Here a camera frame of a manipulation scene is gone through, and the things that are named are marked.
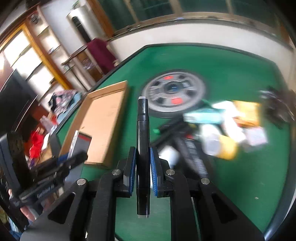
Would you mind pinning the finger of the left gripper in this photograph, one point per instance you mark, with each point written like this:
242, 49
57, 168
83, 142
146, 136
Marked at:
73, 161

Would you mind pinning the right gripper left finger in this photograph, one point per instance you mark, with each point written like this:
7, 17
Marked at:
129, 172

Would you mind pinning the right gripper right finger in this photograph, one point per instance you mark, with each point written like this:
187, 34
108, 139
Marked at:
157, 173

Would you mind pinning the black marker pen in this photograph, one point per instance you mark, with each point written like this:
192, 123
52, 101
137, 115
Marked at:
144, 158

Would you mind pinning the white plastic bottle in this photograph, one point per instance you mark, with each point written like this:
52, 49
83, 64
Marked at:
170, 154

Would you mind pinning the black foil bag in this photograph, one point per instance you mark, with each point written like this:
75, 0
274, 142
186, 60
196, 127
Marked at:
195, 164

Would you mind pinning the teal white box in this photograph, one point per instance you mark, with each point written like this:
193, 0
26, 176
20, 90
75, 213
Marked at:
204, 116

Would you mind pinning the yellow cracker packet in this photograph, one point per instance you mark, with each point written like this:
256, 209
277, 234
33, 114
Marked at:
247, 113

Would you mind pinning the grey notebook in tray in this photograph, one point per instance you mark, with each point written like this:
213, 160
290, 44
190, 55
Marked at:
80, 143

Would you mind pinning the green capped black marker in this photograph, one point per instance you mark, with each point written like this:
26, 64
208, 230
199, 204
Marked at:
172, 127

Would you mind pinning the wooden tray box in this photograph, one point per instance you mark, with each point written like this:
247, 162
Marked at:
99, 116

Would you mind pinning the pile of colourful clothes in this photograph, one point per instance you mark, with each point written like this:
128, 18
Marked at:
62, 102

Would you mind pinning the round grey table control panel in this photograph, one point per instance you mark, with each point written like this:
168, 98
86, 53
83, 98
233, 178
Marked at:
174, 92

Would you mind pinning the black television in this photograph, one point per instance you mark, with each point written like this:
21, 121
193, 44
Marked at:
16, 98

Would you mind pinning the wooden chair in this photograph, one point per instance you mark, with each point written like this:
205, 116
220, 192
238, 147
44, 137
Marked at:
83, 67

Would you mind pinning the maroon cloth on chair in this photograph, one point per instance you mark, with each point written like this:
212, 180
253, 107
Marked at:
104, 58

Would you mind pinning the wooden display cabinet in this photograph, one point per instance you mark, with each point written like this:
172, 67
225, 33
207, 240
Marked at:
29, 46

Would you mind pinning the white standing air conditioner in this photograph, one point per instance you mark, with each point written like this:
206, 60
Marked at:
85, 25

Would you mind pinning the black framed eyeglasses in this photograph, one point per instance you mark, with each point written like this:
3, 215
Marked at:
276, 108

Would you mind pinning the green framed window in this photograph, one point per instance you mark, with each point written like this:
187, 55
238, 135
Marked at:
126, 15

